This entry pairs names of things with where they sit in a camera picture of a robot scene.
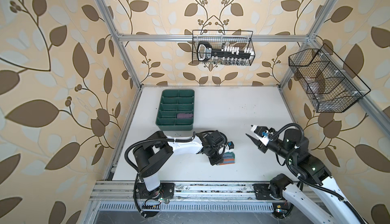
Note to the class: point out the aluminium front rail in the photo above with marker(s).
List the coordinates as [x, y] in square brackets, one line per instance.
[185, 191]

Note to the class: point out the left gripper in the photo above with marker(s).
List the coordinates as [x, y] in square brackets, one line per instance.
[218, 160]

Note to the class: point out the side wire basket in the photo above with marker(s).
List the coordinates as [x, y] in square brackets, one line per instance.
[331, 85]

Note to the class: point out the blue striped sock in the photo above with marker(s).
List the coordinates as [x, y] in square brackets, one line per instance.
[228, 158]

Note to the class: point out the green divided tray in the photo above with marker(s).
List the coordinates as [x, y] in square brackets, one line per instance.
[171, 103]

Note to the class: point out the purple sock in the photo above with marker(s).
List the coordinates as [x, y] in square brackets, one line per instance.
[184, 115]

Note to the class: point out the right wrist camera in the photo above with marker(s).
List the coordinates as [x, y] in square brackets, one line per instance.
[260, 131]

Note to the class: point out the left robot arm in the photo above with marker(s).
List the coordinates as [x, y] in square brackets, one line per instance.
[148, 156]

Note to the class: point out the back wire basket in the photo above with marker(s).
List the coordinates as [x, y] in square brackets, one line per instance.
[238, 38]

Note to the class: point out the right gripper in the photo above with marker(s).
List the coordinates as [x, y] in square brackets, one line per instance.
[256, 142]

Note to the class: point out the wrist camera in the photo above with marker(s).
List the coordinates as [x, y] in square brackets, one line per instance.
[230, 146]
[260, 131]

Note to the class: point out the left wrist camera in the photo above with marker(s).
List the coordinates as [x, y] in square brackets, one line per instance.
[230, 146]

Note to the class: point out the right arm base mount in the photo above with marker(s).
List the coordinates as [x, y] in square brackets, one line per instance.
[269, 191]

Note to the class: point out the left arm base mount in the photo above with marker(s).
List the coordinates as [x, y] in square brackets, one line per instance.
[165, 191]

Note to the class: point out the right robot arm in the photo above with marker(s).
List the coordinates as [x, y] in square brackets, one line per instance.
[318, 195]

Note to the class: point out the black tool rack in basket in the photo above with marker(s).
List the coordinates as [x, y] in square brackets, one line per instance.
[205, 52]

